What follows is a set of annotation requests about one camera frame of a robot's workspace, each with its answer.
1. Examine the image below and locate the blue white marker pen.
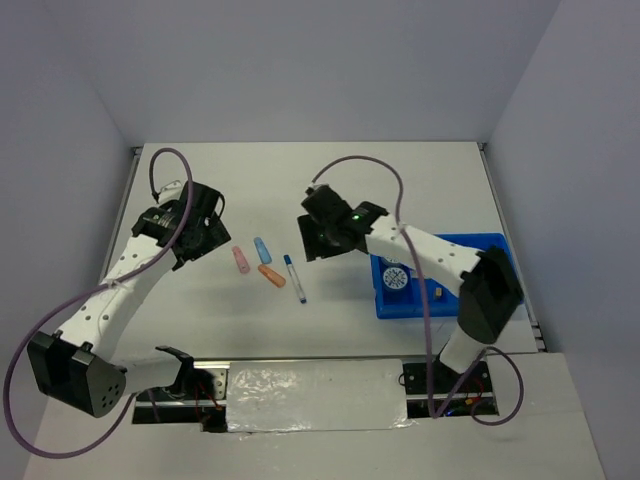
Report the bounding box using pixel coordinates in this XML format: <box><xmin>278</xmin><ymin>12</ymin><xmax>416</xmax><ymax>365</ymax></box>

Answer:
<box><xmin>283</xmin><ymin>255</ymin><xmax>307</xmax><ymax>304</ymax></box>

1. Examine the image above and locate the blue slime jar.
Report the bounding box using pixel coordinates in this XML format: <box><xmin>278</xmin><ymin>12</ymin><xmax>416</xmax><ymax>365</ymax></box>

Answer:
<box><xmin>380</xmin><ymin>256</ymin><xmax>401</xmax><ymax>266</ymax></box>
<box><xmin>381</xmin><ymin>266</ymin><xmax>411</xmax><ymax>302</ymax></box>

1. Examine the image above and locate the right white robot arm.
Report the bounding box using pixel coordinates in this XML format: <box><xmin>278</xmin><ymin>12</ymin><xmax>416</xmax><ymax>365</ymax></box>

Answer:
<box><xmin>298</xmin><ymin>184</ymin><xmax>524</xmax><ymax>391</ymax></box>

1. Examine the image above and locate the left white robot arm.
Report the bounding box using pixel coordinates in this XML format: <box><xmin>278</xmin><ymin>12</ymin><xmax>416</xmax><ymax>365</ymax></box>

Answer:
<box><xmin>27</xmin><ymin>183</ymin><xmax>231</xmax><ymax>418</ymax></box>

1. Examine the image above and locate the pink transparent case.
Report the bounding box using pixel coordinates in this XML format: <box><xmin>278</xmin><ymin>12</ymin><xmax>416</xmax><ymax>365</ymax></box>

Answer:
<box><xmin>232</xmin><ymin>246</ymin><xmax>250</xmax><ymax>274</ymax></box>

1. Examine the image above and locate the blue transparent case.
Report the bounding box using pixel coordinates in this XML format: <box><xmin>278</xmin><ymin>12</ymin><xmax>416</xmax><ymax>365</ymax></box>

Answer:
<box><xmin>254</xmin><ymin>237</ymin><xmax>272</xmax><ymax>265</ymax></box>

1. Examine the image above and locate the orange transparent case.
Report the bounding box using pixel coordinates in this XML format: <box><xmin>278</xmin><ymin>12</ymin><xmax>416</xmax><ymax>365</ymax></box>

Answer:
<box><xmin>258</xmin><ymin>264</ymin><xmax>286</xmax><ymax>288</ymax></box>

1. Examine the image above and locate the blue plastic divided bin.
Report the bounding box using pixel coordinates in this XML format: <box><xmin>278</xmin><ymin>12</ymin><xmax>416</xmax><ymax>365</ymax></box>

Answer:
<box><xmin>362</xmin><ymin>217</ymin><xmax>523</xmax><ymax>326</ymax></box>

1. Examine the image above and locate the silver foil sheet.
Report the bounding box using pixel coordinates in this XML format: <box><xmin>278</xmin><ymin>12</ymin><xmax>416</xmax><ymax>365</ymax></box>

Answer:
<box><xmin>226</xmin><ymin>359</ymin><xmax>412</xmax><ymax>433</ymax></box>

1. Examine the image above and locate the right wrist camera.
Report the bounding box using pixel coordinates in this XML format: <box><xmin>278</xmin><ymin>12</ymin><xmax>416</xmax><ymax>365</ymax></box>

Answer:
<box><xmin>305</xmin><ymin>183</ymin><xmax>329</xmax><ymax>195</ymax></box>

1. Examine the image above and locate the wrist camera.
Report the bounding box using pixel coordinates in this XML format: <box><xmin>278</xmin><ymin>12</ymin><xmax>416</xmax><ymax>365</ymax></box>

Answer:
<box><xmin>305</xmin><ymin>183</ymin><xmax>329</xmax><ymax>195</ymax></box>
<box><xmin>153</xmin><ymin>180</ymin><xmax>184</xmax><ymax>205</ymax></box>

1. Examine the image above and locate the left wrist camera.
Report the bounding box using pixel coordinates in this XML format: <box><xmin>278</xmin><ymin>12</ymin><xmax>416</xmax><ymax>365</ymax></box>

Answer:
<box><xmin>153</xmin><ymin>180</ymin><xmax>184</xmax><ymax>205</ymax></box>

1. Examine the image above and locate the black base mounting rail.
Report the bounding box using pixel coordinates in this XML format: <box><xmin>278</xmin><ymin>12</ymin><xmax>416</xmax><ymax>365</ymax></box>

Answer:
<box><xmin>132</xmin><ymin>358</ymin><xmax>499</xmax><ymax>434</ymax></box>

